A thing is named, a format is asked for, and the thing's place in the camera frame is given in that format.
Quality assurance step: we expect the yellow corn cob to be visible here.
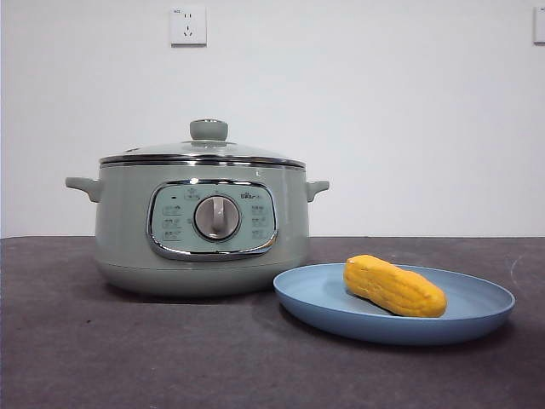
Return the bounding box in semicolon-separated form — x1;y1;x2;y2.
342;254;448;319

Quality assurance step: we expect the white wall plate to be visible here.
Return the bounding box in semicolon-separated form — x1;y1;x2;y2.
533;6;545;45

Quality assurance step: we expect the glass lid with green knob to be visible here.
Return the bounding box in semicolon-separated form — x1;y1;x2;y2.
99;118;307;167

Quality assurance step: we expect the white wall socket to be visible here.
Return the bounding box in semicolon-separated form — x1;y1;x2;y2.
169;5;208;48

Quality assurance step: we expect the blue round plate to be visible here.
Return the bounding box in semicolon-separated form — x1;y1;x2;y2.
272;262;516;346

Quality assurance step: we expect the pale green electric steamer pot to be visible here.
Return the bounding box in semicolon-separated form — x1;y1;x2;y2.
65;163;330;298

